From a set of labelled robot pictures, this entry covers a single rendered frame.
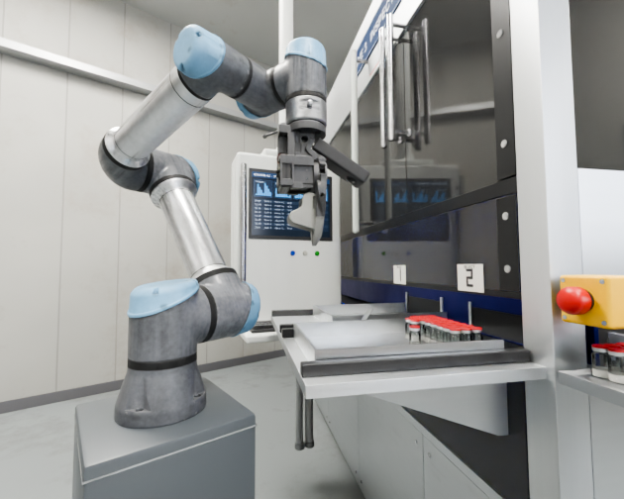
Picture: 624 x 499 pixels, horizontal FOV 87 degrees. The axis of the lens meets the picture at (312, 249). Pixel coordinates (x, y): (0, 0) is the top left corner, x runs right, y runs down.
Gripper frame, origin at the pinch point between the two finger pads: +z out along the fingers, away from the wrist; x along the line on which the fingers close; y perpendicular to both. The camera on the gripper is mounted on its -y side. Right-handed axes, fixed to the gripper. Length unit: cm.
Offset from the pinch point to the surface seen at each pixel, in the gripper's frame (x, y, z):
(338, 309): -54, -19, 20
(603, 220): 12.5, -47.0, -2.6
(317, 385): 11.0, 2.6, 21.8
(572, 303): 19.1, -32.1, 10.3
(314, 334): -19.7, -3.2, 20.9
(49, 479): -133, 109, 110
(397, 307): -54, -41, 20
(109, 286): -255, 130, 21
